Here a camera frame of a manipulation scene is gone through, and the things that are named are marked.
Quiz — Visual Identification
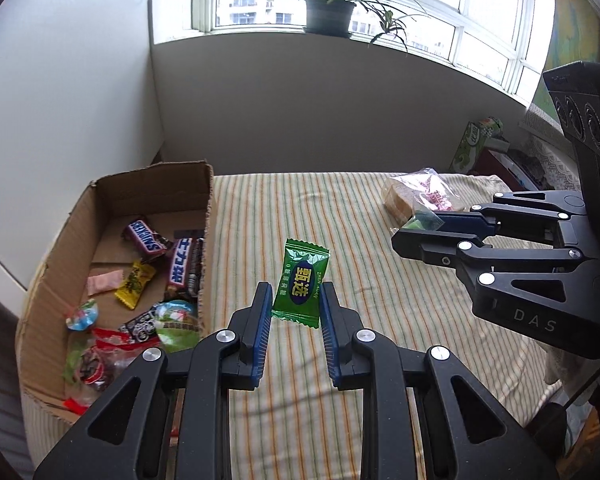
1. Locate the light green clear-wrapped candy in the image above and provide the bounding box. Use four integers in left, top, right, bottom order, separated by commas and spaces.
402, 208, 444, 231

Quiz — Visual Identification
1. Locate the packaged sliced bread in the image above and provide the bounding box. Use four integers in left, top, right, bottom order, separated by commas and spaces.
380, 168, 464, 226

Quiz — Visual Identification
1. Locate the black candy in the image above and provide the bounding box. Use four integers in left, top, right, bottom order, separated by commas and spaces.
118, 304, 158, 344

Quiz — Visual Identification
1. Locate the yellow candy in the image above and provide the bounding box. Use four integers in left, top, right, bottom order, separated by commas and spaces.
114, 260, 157, 310

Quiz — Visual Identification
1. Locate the Snickers bar brown wrapper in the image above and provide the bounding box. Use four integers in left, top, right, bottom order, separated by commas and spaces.
122, 218, 173, 262

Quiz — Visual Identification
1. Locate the green carton box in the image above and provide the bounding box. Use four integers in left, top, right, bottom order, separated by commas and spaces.
450, 117, 503, 174

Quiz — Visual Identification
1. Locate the red white snack packet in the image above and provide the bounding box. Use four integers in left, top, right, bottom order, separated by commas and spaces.
62, 328, 159, 415

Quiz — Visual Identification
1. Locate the green lid jelly cup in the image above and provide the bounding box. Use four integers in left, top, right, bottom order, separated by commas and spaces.
154, 299, 201, 353

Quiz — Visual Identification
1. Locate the striped tablecloth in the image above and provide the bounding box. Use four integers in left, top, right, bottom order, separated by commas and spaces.
22, 172, 554, 479

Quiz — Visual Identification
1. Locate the small colourful jelly cup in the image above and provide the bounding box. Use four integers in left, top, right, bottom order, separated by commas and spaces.
65, 299, 99, 332

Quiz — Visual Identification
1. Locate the pink wrapped candy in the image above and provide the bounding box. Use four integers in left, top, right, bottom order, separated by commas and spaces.
86, 269, 124, 297

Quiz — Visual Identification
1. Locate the cardboard box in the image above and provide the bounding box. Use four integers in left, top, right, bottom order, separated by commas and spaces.
16, 162, 215, 425

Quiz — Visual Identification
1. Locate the Chinese Snickers bar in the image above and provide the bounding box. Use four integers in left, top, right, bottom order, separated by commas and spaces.
164, 237, 204, 302

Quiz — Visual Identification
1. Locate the potted spider plant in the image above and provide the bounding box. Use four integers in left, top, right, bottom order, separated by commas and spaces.
302, 0, 428, 52

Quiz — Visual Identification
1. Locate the white cabinet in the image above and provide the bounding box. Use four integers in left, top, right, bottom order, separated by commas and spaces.
0, 0, 162, 314

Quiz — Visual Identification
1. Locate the black cable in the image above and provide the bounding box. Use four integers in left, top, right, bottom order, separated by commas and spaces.
559, 353, 600, 411

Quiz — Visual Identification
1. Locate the window frame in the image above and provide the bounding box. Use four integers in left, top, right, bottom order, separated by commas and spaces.
189, 0, 555, 105

